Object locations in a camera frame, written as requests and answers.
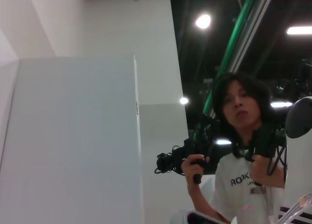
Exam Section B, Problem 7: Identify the person in white T-shirt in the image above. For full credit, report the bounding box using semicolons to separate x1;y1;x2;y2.
211;72;287;224

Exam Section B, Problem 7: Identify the white robot head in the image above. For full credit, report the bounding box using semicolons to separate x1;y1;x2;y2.
284;96;312;140

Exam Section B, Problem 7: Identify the large round ceiling lamp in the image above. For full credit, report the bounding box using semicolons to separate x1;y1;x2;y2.
194;13;212;30

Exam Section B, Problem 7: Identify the long ceiling lamp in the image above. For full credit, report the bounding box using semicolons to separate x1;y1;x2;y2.
286;25;312;36
270;101;293;109

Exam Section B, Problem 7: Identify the person's right forearm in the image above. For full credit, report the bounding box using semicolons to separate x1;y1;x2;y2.
184;177;231;224

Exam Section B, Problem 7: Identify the person's left forearm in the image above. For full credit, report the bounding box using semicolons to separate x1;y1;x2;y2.
264;164;286;189

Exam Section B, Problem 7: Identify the black white striped robot part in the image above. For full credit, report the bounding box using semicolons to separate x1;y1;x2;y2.
278;205;312;224

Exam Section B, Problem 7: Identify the grey ceiling rail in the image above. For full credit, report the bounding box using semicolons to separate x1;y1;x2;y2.
229;0;277;73

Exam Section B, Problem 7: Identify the black teleoperation controller with cables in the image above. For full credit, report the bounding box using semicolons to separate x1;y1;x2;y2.
244;122;289;176
154;113;234;185

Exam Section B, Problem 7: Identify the person's left hand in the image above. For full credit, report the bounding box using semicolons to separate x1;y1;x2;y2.
251;155;269;186

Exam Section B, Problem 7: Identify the person's right hand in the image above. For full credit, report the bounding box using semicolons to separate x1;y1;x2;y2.
182;154;211;183

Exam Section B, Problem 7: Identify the green ceiling pipe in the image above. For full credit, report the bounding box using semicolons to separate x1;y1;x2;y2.
201;0;258;117

